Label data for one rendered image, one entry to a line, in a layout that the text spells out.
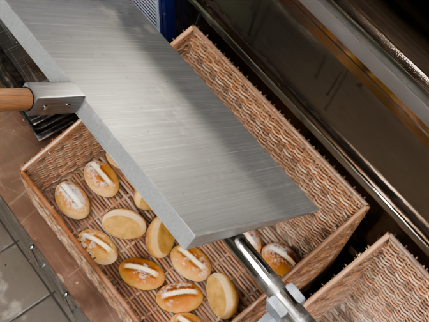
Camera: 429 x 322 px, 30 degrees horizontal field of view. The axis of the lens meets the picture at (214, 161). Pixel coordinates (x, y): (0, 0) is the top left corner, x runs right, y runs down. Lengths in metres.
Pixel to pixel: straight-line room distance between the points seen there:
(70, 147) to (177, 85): 0.46
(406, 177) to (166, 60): 0.47
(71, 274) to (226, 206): 0.67
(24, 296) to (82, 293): 0.66
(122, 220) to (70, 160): 0.19
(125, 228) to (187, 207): 0.64
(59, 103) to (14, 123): 0.86
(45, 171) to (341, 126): 0.67
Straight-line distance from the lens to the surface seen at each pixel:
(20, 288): 2.41
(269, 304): 1.12
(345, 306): 1.75
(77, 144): 1.78
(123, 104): 1.23
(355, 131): 1.46
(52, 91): 1.10
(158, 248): 1.71
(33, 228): 1.83
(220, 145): 1.30
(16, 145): 1.94
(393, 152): 1.42
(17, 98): 1.06
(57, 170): 1.81
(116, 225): 1.74
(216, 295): 1.68
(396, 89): 1.02
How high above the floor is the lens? 2.23
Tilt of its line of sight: 62 degrees down
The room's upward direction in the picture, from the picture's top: 2 degrees clockwise
